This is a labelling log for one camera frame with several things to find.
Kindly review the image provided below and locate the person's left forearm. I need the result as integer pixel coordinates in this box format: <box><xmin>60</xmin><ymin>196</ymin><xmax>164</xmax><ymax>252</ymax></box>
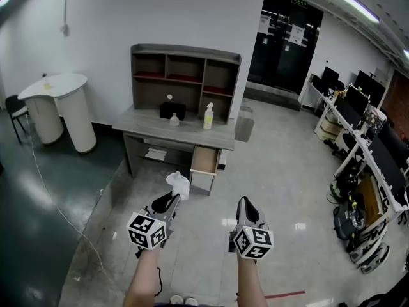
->
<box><xmin>123</xmin><ymin>249</ymin><xmax>164</xmax><ymax>307</ymax></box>

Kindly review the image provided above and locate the white hanging wall cable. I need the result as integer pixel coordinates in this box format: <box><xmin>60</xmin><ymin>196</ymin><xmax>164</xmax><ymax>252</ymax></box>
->
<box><xmin>59</xmin><ymin>0</ymin><xmax>72</xmax><ymax>38</ymax></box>

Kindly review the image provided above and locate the white curved counter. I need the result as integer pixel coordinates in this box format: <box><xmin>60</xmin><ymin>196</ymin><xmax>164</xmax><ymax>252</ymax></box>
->
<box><xmin>17</xmin><ymin>72</ymin><xmax>98</xmax><ymax>155</ymax></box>

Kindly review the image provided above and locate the brown cardboard panel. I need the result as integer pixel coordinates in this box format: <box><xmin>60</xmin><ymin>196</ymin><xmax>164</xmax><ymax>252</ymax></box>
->
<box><xmin>353</xmin><ymin>175</ymin><xmax>385</xmax><ymax>227</ymax></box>

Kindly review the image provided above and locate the white spray bottle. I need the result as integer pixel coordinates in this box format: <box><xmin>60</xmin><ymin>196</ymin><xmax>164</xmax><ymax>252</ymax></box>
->
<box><xmin>203</xmin><ymin>102</ymin><xmax>215</xmax><ymax>130</ymax></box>

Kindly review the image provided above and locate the wooden desk drawer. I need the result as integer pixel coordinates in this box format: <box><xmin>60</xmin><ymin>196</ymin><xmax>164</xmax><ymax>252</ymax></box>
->
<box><xmin>189</xmin><ymin>145</ymin><xmax>222</xmax><ymax>175</ymax></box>

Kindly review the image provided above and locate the black helmet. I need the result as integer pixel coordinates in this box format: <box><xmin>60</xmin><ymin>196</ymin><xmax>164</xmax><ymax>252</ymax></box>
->
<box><xmin>334</xmin><ymin>172</ymin><xmax>359</xmax><ymax>201</ymax></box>

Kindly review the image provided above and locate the black box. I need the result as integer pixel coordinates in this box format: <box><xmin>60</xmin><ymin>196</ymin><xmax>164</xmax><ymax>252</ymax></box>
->
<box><xmin>159</xmin><ymin>101</ymin><xmax>187</xmax><ymax>122</ymax></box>

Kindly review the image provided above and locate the grey desk hutch shelf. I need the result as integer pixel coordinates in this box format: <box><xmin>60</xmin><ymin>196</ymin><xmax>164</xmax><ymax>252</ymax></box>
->
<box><xmin>130</xmin><ymin>43</ymin><xmax>242</xmax><ymax>125</ymax></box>

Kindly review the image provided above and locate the black double door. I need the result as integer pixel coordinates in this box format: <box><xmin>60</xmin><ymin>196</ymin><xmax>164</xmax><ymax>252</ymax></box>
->
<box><xmin>247</xmin><ymin>0</ymin><xmax>325</xmax><ymax>96</ymax></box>

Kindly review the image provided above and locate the long white office desk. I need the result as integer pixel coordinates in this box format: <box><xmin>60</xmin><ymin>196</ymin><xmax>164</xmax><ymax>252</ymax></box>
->
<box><xmin>299</xmin><ymin>81</ymin><xmax>409</xmax><ymax>213</ymax></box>

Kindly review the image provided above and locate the person's right forearm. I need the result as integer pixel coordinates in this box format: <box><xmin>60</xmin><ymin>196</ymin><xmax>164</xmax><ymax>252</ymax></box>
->
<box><xmin>236</xmin><ymin>256</ymin><xmax>268</xmax><ymax>307</ymax></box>

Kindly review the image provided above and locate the black computer monitor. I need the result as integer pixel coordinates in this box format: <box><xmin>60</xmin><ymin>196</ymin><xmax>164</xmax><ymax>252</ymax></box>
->
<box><xmin>321</xmin><ymin>66</ymin><xmax>341</xmax><ymax>91</ymax></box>
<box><xmin>354</xmin><ymin>70</ymin><xmax>387</xmax><ymax>109</ymax></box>
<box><xmin>369</xmin><ymin>135</ymin><xmax>407</xmax><ymax>195</ymax></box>
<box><xmin>333</xmin><ymin>95</ymin><xmax>364</xmax><ymax>130</ymax></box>

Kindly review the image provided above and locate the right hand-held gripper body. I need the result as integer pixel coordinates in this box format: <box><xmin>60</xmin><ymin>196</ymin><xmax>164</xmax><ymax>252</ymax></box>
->
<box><xmin>228</xmin><ymin>222</ymin><xmax>275</xmax><ymax>262</ymax></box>

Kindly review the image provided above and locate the grey wooden desk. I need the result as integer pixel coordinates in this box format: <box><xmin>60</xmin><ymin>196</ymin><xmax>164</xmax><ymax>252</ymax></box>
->
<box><xmin>111</xmin><ymin>102</ymin><xmax>236</xmax><ymax>197</ymax></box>

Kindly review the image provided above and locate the white item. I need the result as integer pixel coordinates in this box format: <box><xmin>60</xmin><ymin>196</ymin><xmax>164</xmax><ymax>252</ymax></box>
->
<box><xmin>165</xmin><ymin>171</ymin><xmax>191</xmax><ymax>201</ymax></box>

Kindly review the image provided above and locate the black office chair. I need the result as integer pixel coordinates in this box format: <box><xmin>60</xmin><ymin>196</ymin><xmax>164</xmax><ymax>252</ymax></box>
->
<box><xmin>331</xmin><ymin>129</ymin><xmax>359</xmax><ymax>160</ymax></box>

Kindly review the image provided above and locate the grey door ramp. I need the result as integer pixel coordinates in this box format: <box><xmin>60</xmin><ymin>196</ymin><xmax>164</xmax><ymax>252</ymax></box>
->
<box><xmin>243</xmin><ymin>86</ymin><xmax>302</xmax><ymax>112</ymax></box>

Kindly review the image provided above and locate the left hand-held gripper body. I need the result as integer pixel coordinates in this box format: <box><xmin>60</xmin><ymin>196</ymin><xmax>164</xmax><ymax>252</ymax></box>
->
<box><xmin>126</xmin><ymin>205</ymin><xmax>176</xmax><ymax>261</ymax></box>

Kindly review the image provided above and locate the white and black machine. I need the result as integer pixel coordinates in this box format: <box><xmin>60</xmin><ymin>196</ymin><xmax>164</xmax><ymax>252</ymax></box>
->
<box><xmin>349</xmin><ymin>228</ymin><xmax>391</xmax><ymax>275</ymax></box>

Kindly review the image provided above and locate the red floor tape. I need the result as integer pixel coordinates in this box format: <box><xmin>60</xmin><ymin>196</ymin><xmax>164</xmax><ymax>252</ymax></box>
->
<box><xmin>264</xmin><ymin>289</ymin><xmax>306</xmax><ymax>301</ymax></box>

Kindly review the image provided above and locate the white paper stack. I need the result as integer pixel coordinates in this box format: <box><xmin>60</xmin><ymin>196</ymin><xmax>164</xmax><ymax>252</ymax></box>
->
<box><xmin>144</xmin><ymin>147</ymin><xmax>168</xmax><ymax>160</ymax></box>

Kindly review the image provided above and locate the white floor cable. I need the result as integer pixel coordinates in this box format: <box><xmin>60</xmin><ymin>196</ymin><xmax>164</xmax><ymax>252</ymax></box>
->
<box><xmin>24</xmin><ymin>115</ymin><xmax>113</xmax><ymax>283</ymax></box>

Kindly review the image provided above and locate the black bag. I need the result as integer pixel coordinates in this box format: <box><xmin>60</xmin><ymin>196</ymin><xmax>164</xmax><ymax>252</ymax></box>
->
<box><xmin>332</xmin><ymin>202</ymin><xmax>366</xmax><ymax>240</ymax></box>

